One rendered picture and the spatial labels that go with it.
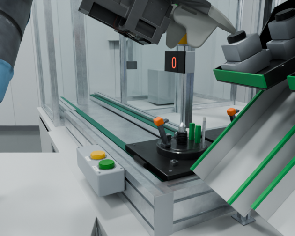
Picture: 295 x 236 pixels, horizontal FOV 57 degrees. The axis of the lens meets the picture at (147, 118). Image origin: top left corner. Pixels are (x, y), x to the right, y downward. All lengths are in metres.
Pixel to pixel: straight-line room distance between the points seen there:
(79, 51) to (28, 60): 2.88
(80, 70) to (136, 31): 1.33
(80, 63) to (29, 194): 1.02
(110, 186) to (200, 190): 0.21
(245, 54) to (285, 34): 0.07
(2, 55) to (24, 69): 4.21
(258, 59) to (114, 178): 0.42
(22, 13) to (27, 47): 4.10
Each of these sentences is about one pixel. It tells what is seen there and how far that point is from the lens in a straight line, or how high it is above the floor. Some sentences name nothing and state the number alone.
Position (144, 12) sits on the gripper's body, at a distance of 0.39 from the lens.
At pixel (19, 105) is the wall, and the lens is 4.69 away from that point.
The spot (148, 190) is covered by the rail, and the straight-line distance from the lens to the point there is 0.59.
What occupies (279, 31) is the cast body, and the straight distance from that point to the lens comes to 0.51.
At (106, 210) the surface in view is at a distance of 0.71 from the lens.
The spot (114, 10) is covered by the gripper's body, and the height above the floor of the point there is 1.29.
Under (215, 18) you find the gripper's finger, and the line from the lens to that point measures 0.40.
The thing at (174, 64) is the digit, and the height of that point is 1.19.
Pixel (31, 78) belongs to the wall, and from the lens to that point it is 4.54.
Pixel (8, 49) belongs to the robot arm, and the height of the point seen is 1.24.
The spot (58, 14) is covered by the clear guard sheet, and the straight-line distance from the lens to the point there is 1.97.
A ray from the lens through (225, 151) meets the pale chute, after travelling 0.57.
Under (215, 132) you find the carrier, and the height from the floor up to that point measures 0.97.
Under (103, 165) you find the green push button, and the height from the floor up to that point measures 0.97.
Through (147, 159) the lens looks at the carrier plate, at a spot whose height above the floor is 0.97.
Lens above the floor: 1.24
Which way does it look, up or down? 14 degrees down
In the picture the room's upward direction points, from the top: straight up
